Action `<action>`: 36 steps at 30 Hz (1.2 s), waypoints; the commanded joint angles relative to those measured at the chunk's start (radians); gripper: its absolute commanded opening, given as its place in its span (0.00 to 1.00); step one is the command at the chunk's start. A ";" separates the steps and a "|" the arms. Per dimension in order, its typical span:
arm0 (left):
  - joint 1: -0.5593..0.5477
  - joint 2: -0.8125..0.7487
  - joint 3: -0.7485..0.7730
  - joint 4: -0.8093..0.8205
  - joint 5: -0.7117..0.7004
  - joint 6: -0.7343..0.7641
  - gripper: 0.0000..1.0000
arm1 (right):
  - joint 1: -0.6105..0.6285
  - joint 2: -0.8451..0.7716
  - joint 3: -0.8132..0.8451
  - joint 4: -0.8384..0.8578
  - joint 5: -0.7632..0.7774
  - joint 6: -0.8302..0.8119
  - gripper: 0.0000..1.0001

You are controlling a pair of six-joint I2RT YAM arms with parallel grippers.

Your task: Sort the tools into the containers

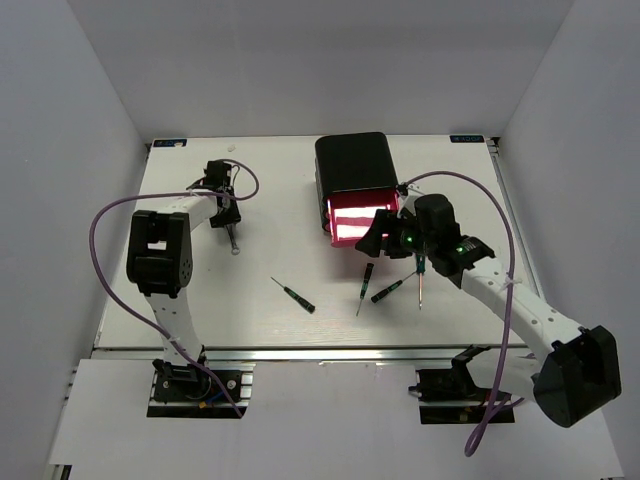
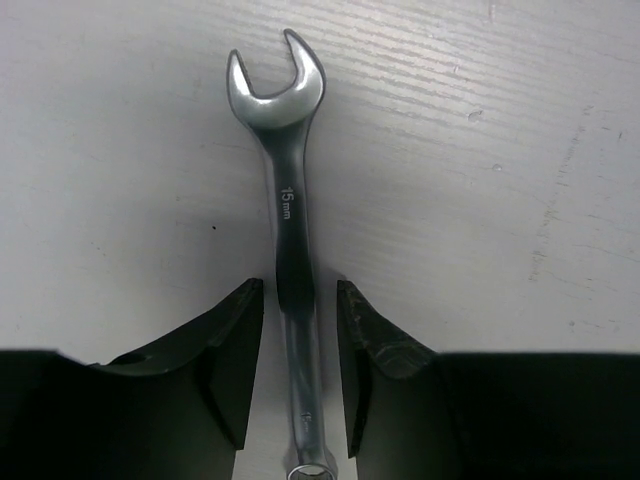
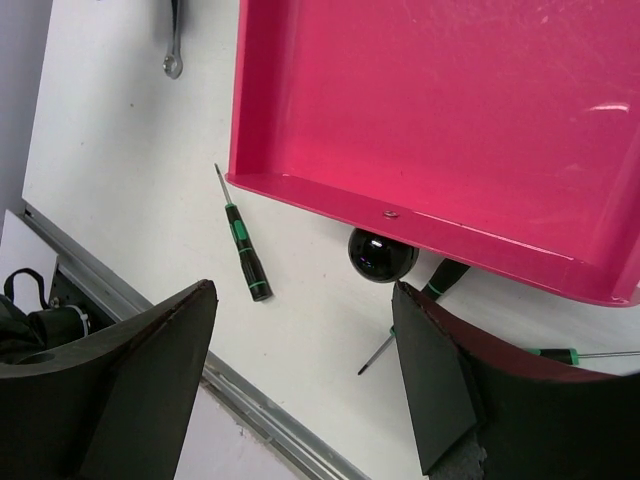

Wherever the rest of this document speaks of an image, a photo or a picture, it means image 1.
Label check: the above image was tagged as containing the aluminium rail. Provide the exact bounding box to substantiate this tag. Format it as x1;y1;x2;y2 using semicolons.
486;137;545;299
92;344;536;366

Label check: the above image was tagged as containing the small black green screwdriver centre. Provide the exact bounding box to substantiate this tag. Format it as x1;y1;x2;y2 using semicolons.
356;262;375;315

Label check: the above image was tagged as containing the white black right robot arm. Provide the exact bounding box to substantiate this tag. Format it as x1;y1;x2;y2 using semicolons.
356;194;622;428

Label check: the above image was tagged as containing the aluminium right side rail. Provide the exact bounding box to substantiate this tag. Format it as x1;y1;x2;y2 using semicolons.
486;137;545;299

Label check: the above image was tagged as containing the pink middle drawer black knob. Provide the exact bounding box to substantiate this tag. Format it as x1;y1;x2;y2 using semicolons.
319;198;331;233

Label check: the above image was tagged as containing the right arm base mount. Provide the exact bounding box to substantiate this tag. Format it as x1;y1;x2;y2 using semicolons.
407;345;515;425

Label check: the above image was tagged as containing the blue label sticker left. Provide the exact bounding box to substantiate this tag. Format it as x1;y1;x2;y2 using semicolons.
152;138;187;148

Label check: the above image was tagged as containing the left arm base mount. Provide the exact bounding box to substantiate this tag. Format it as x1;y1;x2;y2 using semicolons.
146;357;253;419

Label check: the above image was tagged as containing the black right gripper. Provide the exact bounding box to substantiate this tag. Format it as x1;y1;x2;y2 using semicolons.
355;209;436;259

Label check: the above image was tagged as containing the small black green screwdriver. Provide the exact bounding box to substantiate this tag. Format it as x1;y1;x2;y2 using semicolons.
370;273;414;304
356;262;375;315
271;277;316;314

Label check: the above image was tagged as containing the black drawer cabinet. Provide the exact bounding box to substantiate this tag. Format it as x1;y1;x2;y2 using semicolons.
314;132;398;202

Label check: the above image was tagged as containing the large green handled screwdriver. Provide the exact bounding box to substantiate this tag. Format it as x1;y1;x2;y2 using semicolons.
415;254;426;309

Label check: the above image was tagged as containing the aluminium front rail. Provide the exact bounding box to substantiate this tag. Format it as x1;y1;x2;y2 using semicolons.
92;344;536;366

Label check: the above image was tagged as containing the small black green screwdriver right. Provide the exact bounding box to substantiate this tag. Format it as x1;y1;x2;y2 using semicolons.
370;273;414;304

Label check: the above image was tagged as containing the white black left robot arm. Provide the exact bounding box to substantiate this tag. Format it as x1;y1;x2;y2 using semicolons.
126;160;241;399

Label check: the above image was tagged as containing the blue label sticker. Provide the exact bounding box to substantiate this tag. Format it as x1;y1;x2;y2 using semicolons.
152;138;187;148
449;134;485;143

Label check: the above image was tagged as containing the blue label sticker right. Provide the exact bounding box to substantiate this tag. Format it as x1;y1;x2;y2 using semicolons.
449;134;485;143

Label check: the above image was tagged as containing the silver combination wrench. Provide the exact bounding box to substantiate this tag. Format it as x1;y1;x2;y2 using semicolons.
226;224;241;256

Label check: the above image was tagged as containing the small black green screwdriver left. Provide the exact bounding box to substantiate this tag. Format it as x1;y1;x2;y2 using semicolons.
271;277;316;314

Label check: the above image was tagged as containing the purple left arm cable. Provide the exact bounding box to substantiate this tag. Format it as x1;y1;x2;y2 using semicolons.
89;158;261;419

